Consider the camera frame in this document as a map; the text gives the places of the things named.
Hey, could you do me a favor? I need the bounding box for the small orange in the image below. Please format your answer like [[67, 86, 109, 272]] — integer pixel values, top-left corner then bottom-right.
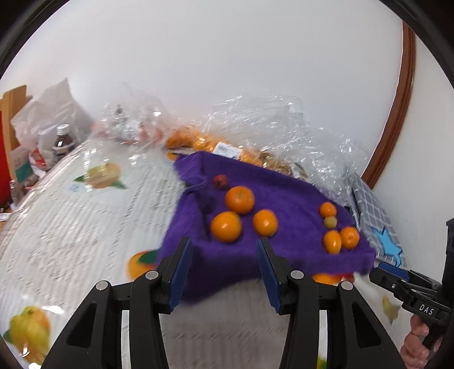
[[340, 226, 360, 250]]

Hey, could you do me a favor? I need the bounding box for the small orange tangerine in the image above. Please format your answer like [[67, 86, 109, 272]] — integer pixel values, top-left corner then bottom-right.
[[322, 230, 342, 254]]

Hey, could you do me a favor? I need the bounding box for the small yellow-green round fruit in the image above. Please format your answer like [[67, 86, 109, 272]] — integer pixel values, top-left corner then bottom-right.
[[323, 216, 338, 230]]

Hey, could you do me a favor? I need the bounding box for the small orange kumquat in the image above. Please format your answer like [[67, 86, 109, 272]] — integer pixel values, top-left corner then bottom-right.
[[319, 202, 337, 218]]

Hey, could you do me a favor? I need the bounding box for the medium orange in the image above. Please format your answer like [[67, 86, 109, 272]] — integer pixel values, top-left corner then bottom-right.
[[253, 209, 279, 238]]

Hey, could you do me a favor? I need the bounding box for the large orange front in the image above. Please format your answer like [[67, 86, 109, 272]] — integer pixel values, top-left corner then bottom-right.
[[210, 211, 242, 243]]

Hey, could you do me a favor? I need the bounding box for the large orange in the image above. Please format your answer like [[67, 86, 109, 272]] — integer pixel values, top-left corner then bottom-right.
[[210, 211, 242, 243], [225, 186, 255, 215]]

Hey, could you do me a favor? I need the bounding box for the large orange back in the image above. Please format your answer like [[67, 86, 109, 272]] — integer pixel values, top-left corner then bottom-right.
[[225, 186, 255, 215]]

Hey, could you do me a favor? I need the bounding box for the small dark red fruit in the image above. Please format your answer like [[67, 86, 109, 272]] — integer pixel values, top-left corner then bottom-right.
[[212, 175, 228, 190]]

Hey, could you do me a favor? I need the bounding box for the right hand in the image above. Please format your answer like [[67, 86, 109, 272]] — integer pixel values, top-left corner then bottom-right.
[[400, 315, 430, 369]]

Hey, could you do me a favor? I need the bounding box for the orange behind gripper finger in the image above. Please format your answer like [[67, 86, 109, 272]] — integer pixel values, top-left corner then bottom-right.
[[312, 273, 342, 286]]

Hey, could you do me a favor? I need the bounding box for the purple towel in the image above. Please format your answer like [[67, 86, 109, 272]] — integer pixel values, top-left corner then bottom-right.
[[159, 152, 375, 301]]

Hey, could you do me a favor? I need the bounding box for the brown medicine bottle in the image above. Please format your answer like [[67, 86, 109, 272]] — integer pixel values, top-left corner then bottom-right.
[[52, 124, 75, 163]]

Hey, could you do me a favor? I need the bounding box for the clear plastic bag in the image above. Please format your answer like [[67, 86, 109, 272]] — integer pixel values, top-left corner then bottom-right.
[[199, 95, 369, 205]]

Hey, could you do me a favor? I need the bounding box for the bag of oranges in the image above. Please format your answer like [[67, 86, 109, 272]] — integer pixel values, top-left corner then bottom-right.
[[165, 125, 285, 171]]

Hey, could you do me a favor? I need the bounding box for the white plastic bag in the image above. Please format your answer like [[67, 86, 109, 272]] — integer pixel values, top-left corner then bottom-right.
[[12, 78, 92, 171]]

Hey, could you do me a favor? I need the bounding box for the brown wooden door frame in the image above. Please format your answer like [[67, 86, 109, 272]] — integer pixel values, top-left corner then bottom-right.
[[362, 22, 416, 189]]

